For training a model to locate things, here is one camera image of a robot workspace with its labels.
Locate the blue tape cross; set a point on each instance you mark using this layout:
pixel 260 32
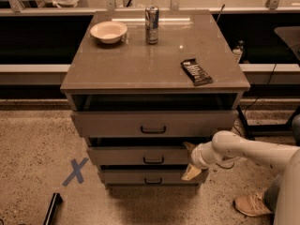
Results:
pixel 76 171

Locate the grey top drawer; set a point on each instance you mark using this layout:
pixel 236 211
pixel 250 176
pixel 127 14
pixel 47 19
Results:
pixel 152 124

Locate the black cylindrical object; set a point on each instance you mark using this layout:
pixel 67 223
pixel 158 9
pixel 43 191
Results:
pixel 55 202

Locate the small spray bottle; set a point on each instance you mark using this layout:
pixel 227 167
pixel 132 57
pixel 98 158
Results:
pixel 238 51

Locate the blue jeans leg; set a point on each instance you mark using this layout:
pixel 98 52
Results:
pixel 270 196

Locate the grey drawer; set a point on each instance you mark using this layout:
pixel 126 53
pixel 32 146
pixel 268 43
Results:
pixel 152 124
pixel 139 155
pixel 148 177

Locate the grey drawer cabinet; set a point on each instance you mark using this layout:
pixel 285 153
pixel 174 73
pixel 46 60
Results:
pixel 133 76

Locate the silver blue drink can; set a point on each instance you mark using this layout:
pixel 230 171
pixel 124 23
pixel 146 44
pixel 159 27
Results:
pixel 151 24

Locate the white bowl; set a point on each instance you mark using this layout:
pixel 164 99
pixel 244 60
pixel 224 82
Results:
pixel 108 32

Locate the black office chair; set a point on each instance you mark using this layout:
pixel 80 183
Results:
pixel 289 73

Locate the dark snack bar wrapper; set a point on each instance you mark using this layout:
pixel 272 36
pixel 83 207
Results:
pixel 195 72

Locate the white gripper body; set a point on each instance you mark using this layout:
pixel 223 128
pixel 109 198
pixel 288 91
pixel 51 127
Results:
pixel 196 156

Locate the black stand leg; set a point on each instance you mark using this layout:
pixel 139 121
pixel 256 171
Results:
pixel 244 122

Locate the tan shoe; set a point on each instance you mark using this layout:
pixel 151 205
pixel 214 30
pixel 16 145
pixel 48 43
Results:
pixel 251 205

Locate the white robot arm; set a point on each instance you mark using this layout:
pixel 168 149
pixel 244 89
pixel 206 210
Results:
pixel 226 146

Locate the grey bottom drawer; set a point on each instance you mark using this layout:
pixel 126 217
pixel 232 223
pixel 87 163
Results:
pixel 148 177

